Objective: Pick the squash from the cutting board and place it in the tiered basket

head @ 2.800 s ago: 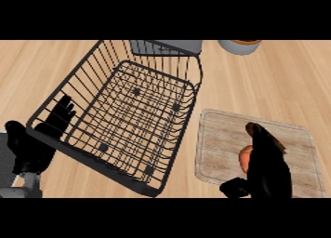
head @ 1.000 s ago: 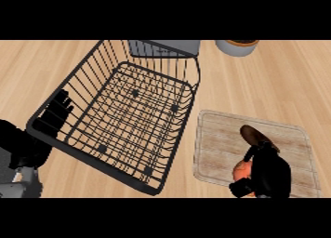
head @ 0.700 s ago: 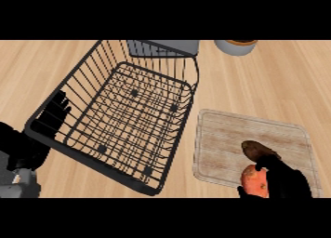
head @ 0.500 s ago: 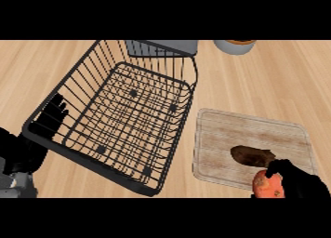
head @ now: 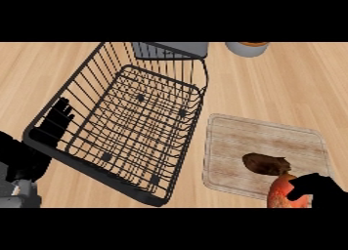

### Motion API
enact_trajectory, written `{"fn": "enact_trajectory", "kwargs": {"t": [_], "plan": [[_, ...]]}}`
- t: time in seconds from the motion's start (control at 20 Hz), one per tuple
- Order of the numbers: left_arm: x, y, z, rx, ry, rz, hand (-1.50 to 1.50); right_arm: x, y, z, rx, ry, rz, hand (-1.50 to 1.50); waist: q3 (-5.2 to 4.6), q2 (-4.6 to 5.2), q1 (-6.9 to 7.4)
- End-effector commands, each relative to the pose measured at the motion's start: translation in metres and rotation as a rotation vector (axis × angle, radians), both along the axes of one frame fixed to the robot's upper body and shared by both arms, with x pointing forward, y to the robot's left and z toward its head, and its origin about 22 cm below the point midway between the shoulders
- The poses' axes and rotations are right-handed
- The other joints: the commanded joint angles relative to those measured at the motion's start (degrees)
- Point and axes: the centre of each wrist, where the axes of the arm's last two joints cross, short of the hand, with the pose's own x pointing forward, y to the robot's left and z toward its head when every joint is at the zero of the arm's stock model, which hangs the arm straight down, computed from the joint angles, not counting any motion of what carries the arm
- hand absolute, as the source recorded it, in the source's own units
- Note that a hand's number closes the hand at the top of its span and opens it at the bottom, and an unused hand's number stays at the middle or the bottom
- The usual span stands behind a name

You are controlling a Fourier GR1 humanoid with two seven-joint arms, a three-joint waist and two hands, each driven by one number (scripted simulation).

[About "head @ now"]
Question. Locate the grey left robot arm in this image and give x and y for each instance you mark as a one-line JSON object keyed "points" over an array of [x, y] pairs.
{"points": [[10, 185]]}

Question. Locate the pale wooden cutting board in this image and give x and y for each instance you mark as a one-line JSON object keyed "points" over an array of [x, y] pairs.
{"points": [[258, 136]]}

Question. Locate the grey cup with orange contents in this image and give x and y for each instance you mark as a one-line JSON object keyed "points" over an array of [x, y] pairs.
{"points": [[246, 48]]}

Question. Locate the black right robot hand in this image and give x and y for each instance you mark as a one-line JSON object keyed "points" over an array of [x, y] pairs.
{"points": [[327, 192]]}

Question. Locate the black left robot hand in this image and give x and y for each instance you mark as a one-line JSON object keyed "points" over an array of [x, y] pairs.
{"points": [[22, 153]]}

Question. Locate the grey box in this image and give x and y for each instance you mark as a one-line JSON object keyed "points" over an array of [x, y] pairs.
{"points": [[176, 49]]}

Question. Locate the orange squash with brown stem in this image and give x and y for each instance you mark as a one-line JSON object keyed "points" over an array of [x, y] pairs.
{"points": [[277, 192]]}

